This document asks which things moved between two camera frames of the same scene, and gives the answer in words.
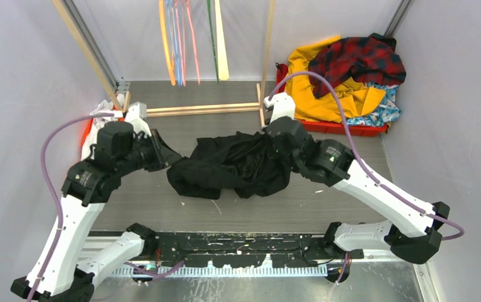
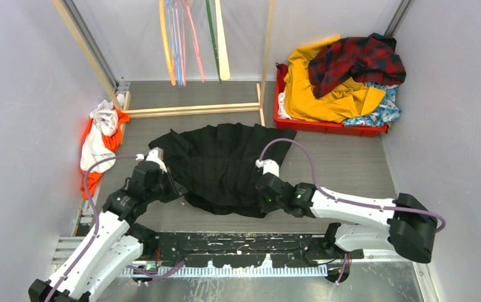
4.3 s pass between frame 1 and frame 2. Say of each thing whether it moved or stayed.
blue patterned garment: stayed
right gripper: moved
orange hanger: stayed
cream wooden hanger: stayed
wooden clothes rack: stayed
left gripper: moved
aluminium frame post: stayed
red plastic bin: stayed
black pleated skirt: moved
